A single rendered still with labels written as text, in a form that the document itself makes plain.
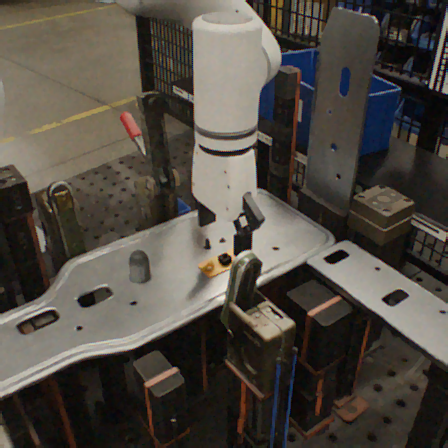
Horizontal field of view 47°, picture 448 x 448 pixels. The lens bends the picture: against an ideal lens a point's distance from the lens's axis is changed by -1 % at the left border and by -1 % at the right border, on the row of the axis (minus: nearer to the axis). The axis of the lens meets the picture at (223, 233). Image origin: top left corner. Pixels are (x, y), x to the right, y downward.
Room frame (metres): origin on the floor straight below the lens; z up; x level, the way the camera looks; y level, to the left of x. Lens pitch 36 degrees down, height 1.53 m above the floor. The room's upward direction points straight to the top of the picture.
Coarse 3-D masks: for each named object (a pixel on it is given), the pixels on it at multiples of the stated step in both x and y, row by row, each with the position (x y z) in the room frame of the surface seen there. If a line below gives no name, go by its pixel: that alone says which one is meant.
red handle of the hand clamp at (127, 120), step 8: (128, 120) 0.89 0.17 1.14; (128, 128) 0.88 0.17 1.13; (136, 128) 0.88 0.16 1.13; (136, 136) 0.86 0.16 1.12; (136, 144) 0.86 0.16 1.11; (144, 152) 0.84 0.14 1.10; (144, 160) 0.84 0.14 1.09; (160, 168) 0.82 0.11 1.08; (160, 176) 0.80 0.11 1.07; (160, 184) 0.80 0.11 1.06
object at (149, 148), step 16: (144, 96) 0.81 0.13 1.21; (160, 96) 0.80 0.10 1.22; (144, 112) 0.80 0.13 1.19; (160, 112) 0.79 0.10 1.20; (144, 128) 0.81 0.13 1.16; (160, 128) 0.82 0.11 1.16; (144, 144) 0.81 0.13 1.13; (160, 144) 0.82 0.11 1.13; (160, 160) 0.81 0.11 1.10; (160, 192) 0.79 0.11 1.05
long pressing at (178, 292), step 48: (144, 240) 0.71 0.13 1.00; (192, 240) 0.71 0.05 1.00; (288, 240) 0.71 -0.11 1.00; (96, 288) 0.59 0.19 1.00; (144, 288) 0.59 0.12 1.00; (192, 288) 0.59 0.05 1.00; (0, 336) 0.49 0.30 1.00; (48, 336) 0.49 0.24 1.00; (96, 336) 0.49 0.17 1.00; (144, 336) 0.50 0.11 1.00; (0, 384) 0.41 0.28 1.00
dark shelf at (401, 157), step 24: (192, 96) 1.32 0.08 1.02; (264, 120) 1.14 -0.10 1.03; (408, 144) 1.02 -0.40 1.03; (360, 168) 0.91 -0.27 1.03; (384, 168) 0.91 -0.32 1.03; (408, 168) 0.91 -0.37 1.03; (432, 168) 0.91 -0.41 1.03; (360, 192) 0.85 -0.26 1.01; (408, 192) 0.82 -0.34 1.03; (432, 192) 0.82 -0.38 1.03; (432, 216) 0.74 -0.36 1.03
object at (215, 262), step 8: (232, 248) 0.69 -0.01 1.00; (216, 256) 0.66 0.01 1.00; (224, 256) 0.66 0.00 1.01; (232, 256) 0.66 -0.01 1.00; (200, 264) 0.64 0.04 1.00; (208, 264) 0.64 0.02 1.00; (216, 264) 0.64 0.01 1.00; (224, 264) 0.64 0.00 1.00; (208, 272) 0.62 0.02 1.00; (216, 272) 0.62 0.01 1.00
